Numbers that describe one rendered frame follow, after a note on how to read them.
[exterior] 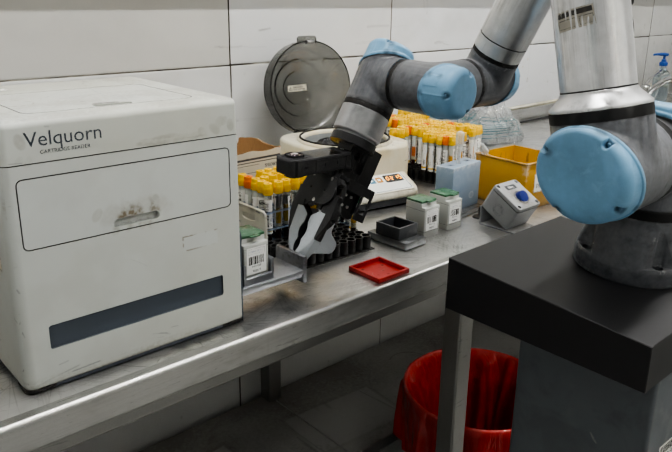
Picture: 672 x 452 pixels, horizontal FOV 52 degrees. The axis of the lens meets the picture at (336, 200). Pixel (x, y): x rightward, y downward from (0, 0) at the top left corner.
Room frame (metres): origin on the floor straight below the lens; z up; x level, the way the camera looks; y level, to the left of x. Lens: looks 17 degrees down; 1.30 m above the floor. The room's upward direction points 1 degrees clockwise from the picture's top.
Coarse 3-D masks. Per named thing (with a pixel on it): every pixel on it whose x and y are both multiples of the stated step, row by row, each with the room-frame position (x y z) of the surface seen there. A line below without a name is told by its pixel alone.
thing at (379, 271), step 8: (360, 264) 1.03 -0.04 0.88; (368, 264) 1.04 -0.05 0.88; (376, 264) 1.04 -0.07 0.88; (384, 264) 1.04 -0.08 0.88; (392, 264) 1.03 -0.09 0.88; (360, 272) 0.99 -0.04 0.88; (368, 272) 1.00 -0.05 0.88; (376, 272) 1.00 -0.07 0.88; (384, 272) 1.01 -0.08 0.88; (392, 272) 1.01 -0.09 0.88; (400, 272) 1.00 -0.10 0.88; (408, 272) 1.01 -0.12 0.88; (376, 280) 0.97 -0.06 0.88; (384, 280) 0.97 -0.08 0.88
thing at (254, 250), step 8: (248, 240) 0.88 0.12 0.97; (256, 240) 0.89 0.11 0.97; (264, 240) 0.89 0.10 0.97; (248, 248) 0.87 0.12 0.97; (256, 248) 0.88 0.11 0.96; (264, 248) 0.89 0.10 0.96; (248, 256) 0.87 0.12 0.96; (256, 256) 0.88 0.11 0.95; (264, 256) 0.89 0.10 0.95; (248, 264) 0.87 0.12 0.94; (256, 264) 0.88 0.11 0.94; (264, 264) 0.89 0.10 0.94; (248, 272) 0.87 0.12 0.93; (256, 272) 0.88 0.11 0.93; (264, 272) 0.89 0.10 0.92
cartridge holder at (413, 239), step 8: (392, 216) 1.18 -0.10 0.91; (376, 224) 1.15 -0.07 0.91; (384, 224) 1.14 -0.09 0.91; (392, 224) 1.18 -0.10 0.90; (400, 224) 1.17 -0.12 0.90; (408, 224) 1.16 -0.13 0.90; (416, 224) 1.15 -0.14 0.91; (368, 232) 1.16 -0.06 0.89; (376, 232) 1.15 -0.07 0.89; (384, 232) 1.14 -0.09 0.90; (392, 232) 1.13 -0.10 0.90; (400, 232) 1.12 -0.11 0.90; (408, 232) 1.13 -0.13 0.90; (416, 232) 1.15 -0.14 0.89; (384, 240) 1.14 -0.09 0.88; (392, 240) 1.12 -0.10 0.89; (400, 240) 1.12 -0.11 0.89; (408, 240) 1.12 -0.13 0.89; (416, 240) 1.12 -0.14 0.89; (424, 240) 1.14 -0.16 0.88; (400, 248) 1.11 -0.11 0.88; (408, 248) 1.11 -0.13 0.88
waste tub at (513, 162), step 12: (480, 156) 1.42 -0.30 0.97; (492, 156) 1.40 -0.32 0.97; (504, 156) 1.49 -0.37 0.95; (516, 156) 1.51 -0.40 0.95; (528, 156) 1.48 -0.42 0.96; (480, 168) 1.42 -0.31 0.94; (492, 168) 1.40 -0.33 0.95; (504, 168) 1.38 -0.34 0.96; (516, 168) 1.35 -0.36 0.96; (528, 168) 1.34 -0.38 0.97; (480, 180) 1.42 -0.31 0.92; (492, 180) 1.40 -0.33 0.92; (504, 180) 1.37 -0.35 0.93; (528, 180) 1.34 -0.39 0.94; (480, 192) 1.42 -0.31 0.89; (540, 192) 1.37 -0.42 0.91; (540, 204) 1.37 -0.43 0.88
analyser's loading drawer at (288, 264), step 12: (276, 252) 0.97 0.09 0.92; (288, 252) 0.95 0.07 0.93; (276, 264) 0.94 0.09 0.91; (288, 264) 0.94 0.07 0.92; (300, 264) 0.92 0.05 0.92; (252, 276) 0.87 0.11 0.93; (264, 276) 0.88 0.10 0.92; (276, 276) 0.90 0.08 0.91; (288, 276) 0.90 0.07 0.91; (300, 276) 0.92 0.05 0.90; (252, 288) 0.86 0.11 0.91; (264, 288) 0.88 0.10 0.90
